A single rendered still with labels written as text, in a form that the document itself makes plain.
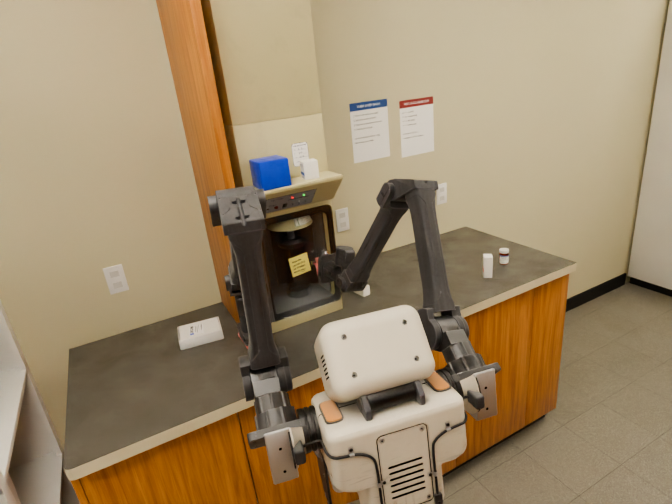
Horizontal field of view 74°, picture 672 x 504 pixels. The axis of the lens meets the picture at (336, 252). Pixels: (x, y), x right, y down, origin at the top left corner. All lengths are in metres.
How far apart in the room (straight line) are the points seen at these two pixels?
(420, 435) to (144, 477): 0.93
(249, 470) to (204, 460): 0.17
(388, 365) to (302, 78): 1.04
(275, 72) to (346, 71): 0.66
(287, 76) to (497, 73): 1.47
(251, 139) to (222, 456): 1.02
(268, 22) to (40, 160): 0.93
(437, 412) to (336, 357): 0.22
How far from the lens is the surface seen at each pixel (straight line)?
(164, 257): 1.99
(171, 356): 1.78
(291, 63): 1.59
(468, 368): 1.03
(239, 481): 1.71
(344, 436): 0.86
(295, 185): 1.48
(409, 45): 2.37
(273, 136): 1.56
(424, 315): 1.08
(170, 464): 1.58
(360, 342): 0.86
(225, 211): 0.84
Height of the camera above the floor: 1.83
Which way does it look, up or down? 22 degrees down
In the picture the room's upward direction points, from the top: 6 degrees counter-clockwise
